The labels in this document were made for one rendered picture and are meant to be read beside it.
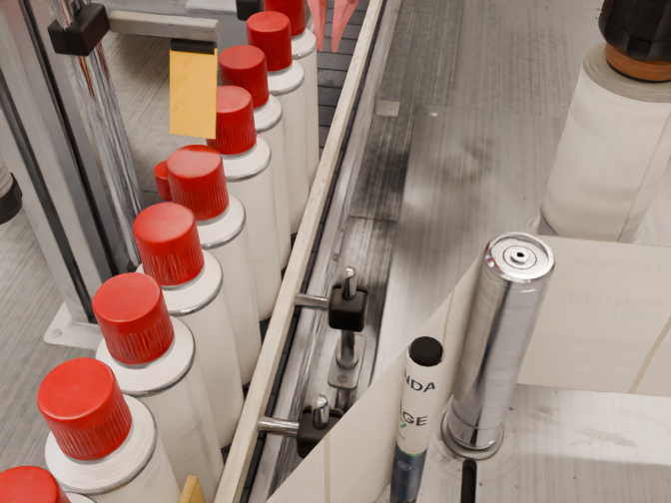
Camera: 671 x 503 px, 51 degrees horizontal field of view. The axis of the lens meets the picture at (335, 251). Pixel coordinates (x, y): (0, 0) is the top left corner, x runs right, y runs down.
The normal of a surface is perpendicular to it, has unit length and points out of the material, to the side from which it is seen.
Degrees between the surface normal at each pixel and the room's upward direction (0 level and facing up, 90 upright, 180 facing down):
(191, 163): 3
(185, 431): 90
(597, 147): 91
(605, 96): 92
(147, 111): 0
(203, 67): 63
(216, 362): 90
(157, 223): 3
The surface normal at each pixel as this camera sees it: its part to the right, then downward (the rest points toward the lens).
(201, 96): -0.16, 0.32
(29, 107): -0.18, 0.71
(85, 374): -0.01, -0.67
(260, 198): 0.74, 0.48
